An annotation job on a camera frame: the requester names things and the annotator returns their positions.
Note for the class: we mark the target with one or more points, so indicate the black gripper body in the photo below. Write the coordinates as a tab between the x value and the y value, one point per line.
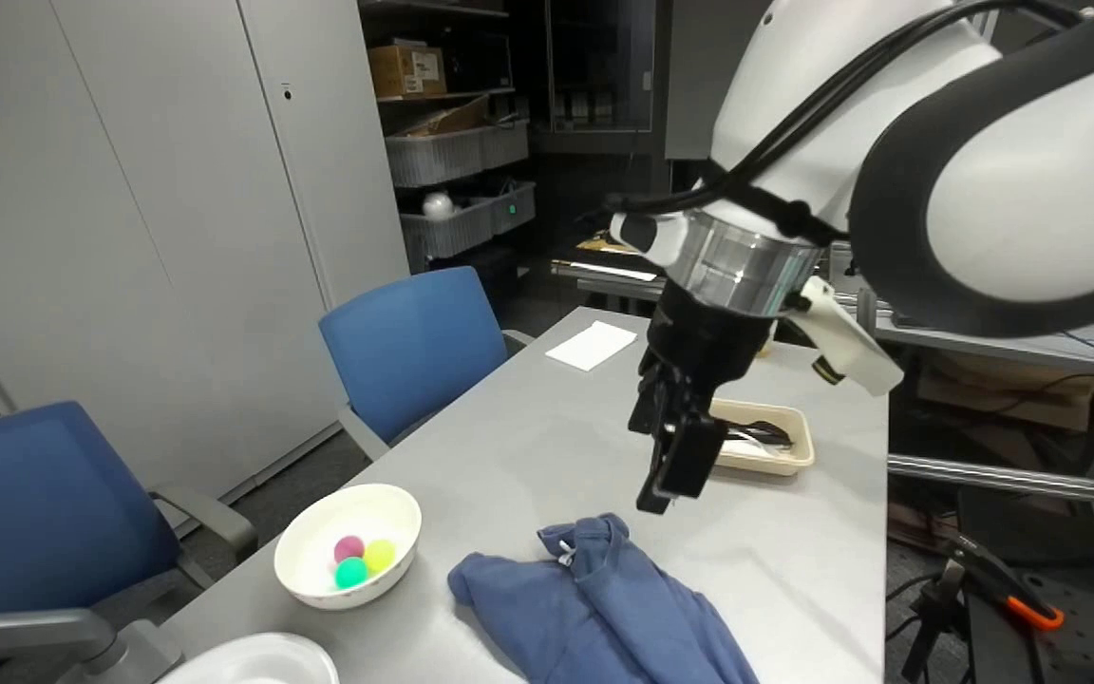
697	349

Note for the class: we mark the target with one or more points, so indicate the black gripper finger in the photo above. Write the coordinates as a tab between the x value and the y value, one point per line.
681	463
651	403

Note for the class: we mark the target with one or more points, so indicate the blue t-shirt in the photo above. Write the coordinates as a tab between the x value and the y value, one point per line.
599	611

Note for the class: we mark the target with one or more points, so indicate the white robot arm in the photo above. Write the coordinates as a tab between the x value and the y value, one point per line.
942	141

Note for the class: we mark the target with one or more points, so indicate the white paper sheet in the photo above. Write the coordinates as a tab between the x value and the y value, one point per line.
595	349

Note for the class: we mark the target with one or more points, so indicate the black cutlery in tray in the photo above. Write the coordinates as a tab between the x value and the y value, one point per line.
764	436

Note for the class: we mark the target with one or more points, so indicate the beige tray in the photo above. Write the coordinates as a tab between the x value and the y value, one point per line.
752	458

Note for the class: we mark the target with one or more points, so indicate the grey storage bin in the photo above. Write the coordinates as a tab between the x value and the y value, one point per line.
454	223

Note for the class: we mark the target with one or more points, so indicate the far blue chair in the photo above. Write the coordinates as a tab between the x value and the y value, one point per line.
407	349

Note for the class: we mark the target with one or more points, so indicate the blue chair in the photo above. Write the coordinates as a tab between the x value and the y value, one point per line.
85	541
407	349

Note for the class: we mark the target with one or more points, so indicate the yellow ball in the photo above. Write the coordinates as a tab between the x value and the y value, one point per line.
376	555

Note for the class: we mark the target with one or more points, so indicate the pink ball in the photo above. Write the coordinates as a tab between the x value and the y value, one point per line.
346	549

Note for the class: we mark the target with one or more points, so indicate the green ball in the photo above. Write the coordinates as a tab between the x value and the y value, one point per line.
352	574

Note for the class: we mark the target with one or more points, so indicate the white bowl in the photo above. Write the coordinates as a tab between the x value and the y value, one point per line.
369	509

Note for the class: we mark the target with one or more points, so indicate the orange black clamp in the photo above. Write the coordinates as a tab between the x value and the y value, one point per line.
1004	587

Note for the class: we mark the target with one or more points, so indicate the cardboard box on shelf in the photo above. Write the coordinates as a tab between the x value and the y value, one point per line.
407	70

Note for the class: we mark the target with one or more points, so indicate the white plate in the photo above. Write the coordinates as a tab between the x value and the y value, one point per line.
261	659

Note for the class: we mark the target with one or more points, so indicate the near blue chair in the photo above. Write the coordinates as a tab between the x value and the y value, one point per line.
85	541

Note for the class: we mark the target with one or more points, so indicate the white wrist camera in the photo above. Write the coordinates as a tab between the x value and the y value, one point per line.
845	349

